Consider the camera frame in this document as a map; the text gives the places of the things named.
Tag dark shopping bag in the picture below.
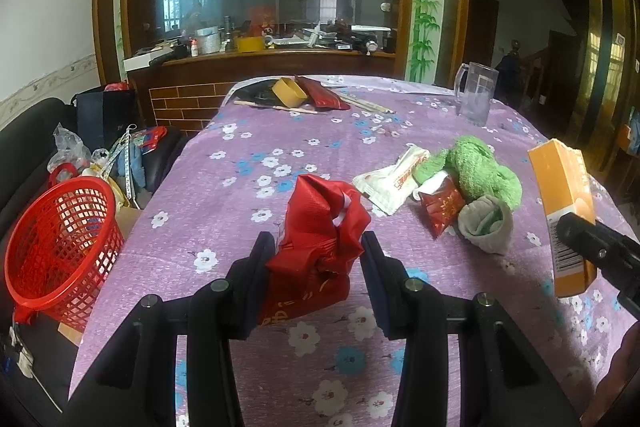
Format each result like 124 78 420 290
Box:
71 83 138 152

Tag white flat box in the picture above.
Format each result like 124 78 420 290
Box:
122 47 176 72

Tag red patterned bag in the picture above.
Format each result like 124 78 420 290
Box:
131 127 168 154

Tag purple floral tablecloth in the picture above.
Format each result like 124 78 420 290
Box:
70 74 631 427

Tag red plastic basket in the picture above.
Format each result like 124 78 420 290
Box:
4 177 126 333

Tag clear plastic bag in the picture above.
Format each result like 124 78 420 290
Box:
47 123 93 172

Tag green fluffy towel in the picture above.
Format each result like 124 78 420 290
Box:
412 135 522 212

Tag white plastic wrapper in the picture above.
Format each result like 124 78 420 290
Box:
352 145 432 216

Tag metal pot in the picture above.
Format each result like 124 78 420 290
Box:
195 27 222 55

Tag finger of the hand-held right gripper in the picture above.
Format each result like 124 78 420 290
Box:
556 212 640 323

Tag black sofa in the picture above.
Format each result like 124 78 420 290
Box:
0 97 183 413

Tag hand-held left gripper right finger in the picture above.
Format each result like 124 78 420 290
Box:
360 231 581 427

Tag red flat packet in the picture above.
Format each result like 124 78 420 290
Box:
295 76 351 112

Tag yellow tape roll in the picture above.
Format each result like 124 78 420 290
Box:
271 78 307 108

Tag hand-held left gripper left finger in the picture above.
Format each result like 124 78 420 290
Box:
67 231 278 427

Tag red snack packet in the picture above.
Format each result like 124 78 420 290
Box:
417 177 467 239

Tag blue cloth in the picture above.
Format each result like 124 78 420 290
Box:
116 147 148 188

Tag wooden mirror cabinet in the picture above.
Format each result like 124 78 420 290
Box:
92 0 471 135

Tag grey sock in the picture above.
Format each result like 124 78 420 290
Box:
457 194 515 256

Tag wrapped chopsticks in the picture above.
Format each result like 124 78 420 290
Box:
337 93 396 115

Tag black flat object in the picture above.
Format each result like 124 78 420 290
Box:
235 83 281 105

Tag measuring tape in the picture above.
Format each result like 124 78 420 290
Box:
105 124 138 210

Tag orange cardboard box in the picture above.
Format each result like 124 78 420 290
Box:
527 138 598 299

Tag red plastic bag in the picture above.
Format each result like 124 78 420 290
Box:
257 173 372 327

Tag dark wooden door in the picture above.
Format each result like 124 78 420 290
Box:
467 0 501 70

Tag clear glass mug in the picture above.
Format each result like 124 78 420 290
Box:
453 62 500 128

